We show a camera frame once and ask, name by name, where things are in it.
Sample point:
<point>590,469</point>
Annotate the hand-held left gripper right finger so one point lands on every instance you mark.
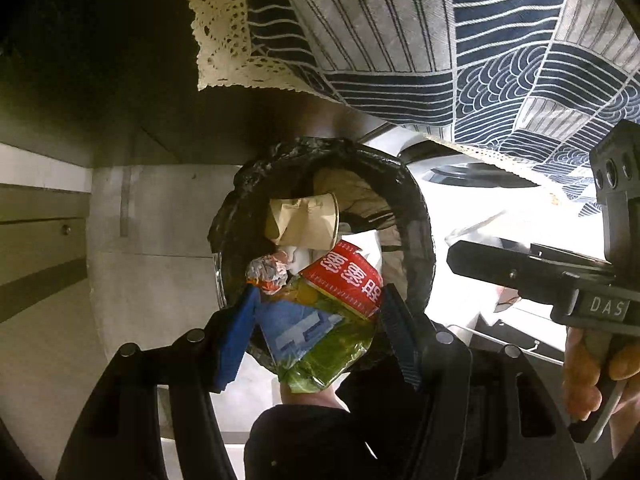
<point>401,335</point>

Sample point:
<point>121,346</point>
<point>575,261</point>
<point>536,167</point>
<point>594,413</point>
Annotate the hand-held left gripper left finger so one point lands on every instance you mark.
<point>239,340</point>

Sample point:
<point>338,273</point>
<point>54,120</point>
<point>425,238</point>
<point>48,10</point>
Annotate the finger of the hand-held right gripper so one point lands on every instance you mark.
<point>500,267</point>

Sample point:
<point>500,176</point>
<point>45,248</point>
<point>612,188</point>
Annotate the red and white wrapper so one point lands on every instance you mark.
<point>267,272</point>

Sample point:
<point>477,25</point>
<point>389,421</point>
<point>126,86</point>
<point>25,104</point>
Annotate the green and red snack packet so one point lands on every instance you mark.
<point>320,355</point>

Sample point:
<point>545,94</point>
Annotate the trash bin with black bag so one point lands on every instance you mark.
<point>415,220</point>

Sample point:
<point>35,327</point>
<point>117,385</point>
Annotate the brown paper cup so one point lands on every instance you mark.
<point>305,220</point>

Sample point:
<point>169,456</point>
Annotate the person's right hand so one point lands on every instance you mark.
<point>580,385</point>

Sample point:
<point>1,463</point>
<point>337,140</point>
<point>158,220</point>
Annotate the blue patterned lace-edged tablecloth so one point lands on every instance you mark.
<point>400,35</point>

